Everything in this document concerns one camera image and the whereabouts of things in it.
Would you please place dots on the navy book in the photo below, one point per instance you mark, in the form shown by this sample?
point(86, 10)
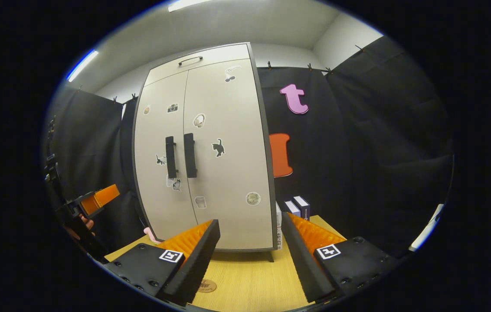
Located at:
point(302, 203)

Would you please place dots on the round wooden coaster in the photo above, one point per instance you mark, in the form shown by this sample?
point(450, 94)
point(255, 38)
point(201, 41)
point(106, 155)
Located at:
point(207, 286)

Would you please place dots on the black backdrop cloth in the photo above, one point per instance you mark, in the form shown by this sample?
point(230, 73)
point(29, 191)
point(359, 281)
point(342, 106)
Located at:
point(358, 151)

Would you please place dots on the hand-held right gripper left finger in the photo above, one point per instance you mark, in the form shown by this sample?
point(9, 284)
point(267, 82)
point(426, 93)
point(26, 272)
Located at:
point(198, 264)

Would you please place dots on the pink object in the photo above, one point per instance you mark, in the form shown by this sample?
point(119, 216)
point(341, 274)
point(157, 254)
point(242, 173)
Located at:
point(151, 235)

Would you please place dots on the grey blue book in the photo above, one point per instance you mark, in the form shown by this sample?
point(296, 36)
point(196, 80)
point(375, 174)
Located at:
point(292, 208)

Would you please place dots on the ceiling light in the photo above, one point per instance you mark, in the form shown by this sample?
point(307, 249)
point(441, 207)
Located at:
point(81, 65)
point(189, 4)

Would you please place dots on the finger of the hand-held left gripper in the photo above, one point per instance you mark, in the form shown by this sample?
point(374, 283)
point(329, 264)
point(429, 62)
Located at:
point(104, 196)

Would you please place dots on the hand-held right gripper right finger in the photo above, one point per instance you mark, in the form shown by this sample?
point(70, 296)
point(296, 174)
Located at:
point(304, 264)

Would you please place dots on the white cabinet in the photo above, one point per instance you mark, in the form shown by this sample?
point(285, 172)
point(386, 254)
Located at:
point(267, 173)

